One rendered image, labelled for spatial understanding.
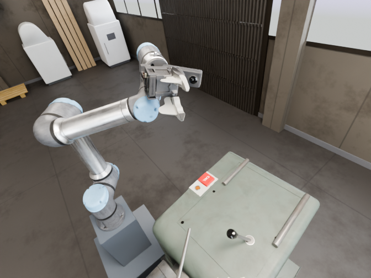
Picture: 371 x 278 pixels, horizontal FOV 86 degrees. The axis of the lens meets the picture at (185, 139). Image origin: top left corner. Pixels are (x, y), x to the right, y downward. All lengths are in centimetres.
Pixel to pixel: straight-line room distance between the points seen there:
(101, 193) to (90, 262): 152
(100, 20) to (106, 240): 593
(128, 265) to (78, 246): 124
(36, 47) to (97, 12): 179
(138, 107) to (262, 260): 68
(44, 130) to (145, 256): 99
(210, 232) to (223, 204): 14
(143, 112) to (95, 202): 57
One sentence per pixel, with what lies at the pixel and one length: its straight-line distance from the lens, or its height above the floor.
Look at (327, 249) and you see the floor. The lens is 241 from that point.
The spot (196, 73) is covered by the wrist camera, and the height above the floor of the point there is 186.
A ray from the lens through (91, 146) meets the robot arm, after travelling 101.
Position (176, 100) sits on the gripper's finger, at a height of 182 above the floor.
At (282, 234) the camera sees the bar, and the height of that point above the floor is 128.
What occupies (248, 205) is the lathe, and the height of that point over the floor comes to 126.
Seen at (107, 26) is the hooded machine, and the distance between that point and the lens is 651.
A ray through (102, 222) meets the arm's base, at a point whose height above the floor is 117.
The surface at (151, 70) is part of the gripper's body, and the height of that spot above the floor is 189.
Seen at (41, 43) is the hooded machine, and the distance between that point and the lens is 667.
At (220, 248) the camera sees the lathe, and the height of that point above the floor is 126.
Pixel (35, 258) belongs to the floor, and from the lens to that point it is 287.
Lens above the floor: 209
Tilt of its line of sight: 41 degrees down
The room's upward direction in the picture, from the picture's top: 10 degrees counter-clockwise
